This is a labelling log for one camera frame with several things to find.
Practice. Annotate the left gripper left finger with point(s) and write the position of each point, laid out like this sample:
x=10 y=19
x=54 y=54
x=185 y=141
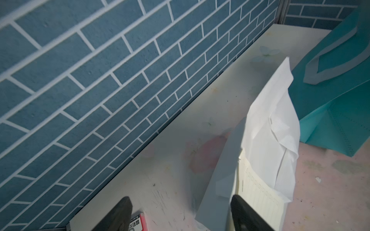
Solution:
x=118 y=218

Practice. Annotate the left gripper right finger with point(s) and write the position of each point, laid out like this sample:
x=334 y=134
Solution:
x=245 y=218

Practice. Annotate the long white receipt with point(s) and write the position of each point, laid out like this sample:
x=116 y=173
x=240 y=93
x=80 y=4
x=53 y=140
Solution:
x=269 y=203

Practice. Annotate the white paper bag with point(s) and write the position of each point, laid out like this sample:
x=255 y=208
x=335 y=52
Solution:
x=269 y=135

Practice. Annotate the teal paper bag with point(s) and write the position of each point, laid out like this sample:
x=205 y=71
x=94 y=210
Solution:
x=331 y=87

